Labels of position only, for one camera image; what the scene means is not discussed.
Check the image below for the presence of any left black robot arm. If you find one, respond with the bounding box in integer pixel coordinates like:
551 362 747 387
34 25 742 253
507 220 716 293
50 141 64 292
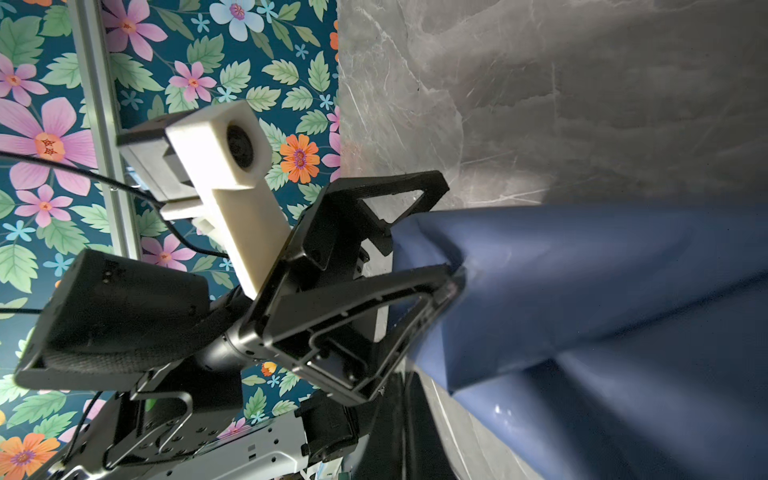
14 171 463 479

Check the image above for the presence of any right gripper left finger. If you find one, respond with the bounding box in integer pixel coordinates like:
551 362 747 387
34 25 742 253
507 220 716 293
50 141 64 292
351 373 404 479

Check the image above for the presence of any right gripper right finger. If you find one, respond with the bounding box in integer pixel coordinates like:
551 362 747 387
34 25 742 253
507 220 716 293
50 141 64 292
404 372 456 480

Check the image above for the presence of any light blue wrapping paper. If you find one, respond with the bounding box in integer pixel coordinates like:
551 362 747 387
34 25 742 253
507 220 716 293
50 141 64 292
392 204 767 479

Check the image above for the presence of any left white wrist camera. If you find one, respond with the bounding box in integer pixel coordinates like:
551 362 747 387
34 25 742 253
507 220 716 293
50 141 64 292
117 101 291 299

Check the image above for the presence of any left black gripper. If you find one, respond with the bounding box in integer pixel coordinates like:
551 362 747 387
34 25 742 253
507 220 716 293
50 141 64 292
236 170 465 406

